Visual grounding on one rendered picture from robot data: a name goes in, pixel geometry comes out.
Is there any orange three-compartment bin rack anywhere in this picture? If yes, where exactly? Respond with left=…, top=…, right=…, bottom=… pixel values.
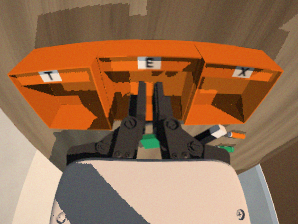
left=7, top=40, right=284, bottom=130

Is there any black and white eraser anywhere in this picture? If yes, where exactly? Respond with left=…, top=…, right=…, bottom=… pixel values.
left=194, top=125, right=227, bottom=145

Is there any green battery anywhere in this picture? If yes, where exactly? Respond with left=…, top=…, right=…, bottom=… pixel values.
left=215, top=146, right=234, bottom=152

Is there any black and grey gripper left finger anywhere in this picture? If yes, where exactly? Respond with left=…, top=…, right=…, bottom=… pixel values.
left=66, top=81, right=146, bottom=166

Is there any orange battery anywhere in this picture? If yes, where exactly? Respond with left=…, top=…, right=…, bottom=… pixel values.
left=228, top=132, right=245, bottom=139

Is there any green flat rectangular block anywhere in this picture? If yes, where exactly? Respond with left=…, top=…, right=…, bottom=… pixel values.
left=140, top=134, right=159, bottom=149

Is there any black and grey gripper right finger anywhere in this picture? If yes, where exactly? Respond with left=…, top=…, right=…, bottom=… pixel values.
left=152, top=82, right=230, bottom=165

